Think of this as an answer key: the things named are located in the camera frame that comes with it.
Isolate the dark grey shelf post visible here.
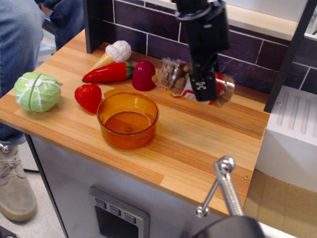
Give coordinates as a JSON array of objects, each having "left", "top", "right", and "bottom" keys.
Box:
[{"left": 264, "top": 0, "right": 317, "bottom": 113}]

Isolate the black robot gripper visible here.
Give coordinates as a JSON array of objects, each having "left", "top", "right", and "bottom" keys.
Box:
[{"left": 175, "top": 0, "right": 230, "bottom": 102}]

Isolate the metal clamp screw handle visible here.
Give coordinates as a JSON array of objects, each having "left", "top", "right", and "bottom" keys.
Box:
[{"left": 196, "top": 156, "right": 245, "bottom": 218}]

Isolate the green toy cabbage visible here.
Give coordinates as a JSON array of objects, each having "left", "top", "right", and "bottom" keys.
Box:
[{"left": 13, "top": 72, "right": 61, "bottom": 113}]

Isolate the red toy strawberry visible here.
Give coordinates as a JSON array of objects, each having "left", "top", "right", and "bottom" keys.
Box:
[{"left": 74, "top": 84, "right": 102, "bottom": 114}]

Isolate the clear jar of almonds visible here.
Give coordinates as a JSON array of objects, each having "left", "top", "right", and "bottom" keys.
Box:
[{"left": 152, "top": 58, "right": 235, "bottom": 107}]

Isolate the blue jeans leg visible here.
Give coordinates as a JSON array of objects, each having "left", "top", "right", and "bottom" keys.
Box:
[
  {"left": 42, "top": 0, "right": 84, "bottom": 50},
  {"left": 0, "top": 0, "right": 46, "bottom": 146}
]

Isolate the grey toy oven panel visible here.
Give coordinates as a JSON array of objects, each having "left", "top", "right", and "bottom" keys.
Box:
[{"left": 89, "top": 187, "right": 150, "bottom": 238}]

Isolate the dark red toy egg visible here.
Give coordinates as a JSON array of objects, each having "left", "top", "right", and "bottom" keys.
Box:
[{"left": 132, "top": 60, "right": 156, "bottom": 91}]

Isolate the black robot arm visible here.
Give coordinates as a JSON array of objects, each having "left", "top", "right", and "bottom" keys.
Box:
[{"left": 175, "top": 0, "right": 235, "bottom": 105}]

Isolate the white toy sink unit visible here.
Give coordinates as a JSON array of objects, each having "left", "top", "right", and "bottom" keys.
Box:
[{"left": 256, "top": 86, "right": 317, "bottom": 192}]

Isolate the red toy chili pepper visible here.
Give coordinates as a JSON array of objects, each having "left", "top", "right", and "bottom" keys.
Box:
[{"left": 82, "top": 61, "right": 135, "bottom": 83}]

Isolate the orange transparent plastic pot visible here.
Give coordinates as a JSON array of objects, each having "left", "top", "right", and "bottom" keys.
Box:
[{"left": 97, "top": 89, "right": 159, "bottom": 150}]

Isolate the beige suede shoe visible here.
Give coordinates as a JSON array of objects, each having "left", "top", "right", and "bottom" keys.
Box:
[{"left": 0, "top": 146, "right": 37, "bottom": 222}]

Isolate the toy ice cream cone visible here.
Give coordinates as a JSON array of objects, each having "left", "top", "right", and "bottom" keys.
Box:
[{"left": 90, "top": 40, "right": 132, "bottom": 70}]

